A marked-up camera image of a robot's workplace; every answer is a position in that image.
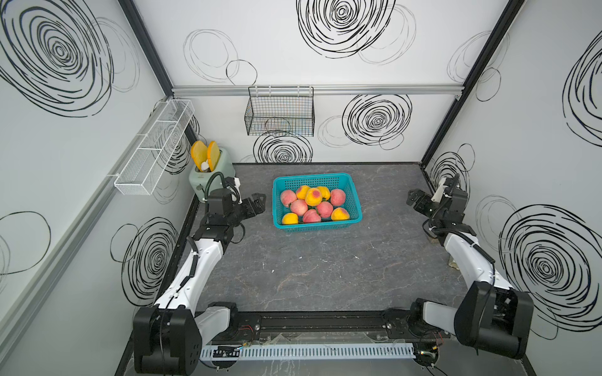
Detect left yellow toast slice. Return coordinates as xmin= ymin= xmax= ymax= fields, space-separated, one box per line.
xmin=191 ymin=140 xmax=209 ymax=172

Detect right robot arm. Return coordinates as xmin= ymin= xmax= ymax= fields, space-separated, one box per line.
xmin=407 ymin=181 xmax=534 ymax=360

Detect yellow toast slice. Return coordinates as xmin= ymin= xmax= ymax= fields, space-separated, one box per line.
xmin=206 ymin=141 xmax=220 ymax=172
xmin=191 ymin=140 xmax=209 ymax=172

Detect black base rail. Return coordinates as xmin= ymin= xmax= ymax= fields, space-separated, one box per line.
xmin=214 ymin=308 xmax=457 ymax=343

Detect black wire wall basket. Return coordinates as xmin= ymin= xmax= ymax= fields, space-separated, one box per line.
xmin=244 ymin=86 xmax=315 ymax=137

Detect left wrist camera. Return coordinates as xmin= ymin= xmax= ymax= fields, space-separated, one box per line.
xmin=225 ymin=176 xmax=242 ymax=204

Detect yellow peach with red blush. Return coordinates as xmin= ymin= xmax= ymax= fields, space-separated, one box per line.
xmin=305 ymin=188 xmax=323 ymax=207

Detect white wire wall shelf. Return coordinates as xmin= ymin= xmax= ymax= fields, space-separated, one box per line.
xmin=114 ymin=99 xmax=194 ymax=196

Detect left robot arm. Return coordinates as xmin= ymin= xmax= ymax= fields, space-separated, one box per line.
xmin=133 ymin=188 xmax=267 ymax=375

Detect pink peach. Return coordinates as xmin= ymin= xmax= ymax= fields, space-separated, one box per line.
xmin=280 ymin=190 xmax=297 ymax=208
xmin=316 ymin=201 xmax=334 ymax=219
xmin=290 ymin=199 xmax=308 ymax=217
xmin=302 ymin=209 xmax=321 ymax=224
xmin=329 ymin=189 xmax=346 ymax=207

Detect right yellow toast slice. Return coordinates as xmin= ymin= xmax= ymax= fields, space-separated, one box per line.
xmin=206 ymin=141 xmax=220 ymax=172

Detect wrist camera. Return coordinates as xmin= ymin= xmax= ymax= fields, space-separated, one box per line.
xmin=431 ymin=173 xmax=460 ymax=203
xmin=225 ymin=176 xmax=242 ymax=204

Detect teal plastic basket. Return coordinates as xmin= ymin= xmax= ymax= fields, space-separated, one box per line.
xmin=271 ymin=172 xmax=364 ymax=232

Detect mint green toaster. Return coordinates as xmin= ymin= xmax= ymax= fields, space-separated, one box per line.
xmin=189 ymin=147 xmax=237 ymax=203

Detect white slotted cable duct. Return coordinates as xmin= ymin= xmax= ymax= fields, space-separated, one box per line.
xmin=199 ymin=343 xmax=415 ymax=362

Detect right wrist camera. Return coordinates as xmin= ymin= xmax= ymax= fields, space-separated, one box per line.
xmin=431 ymin=173 xmax=460 ymax=203

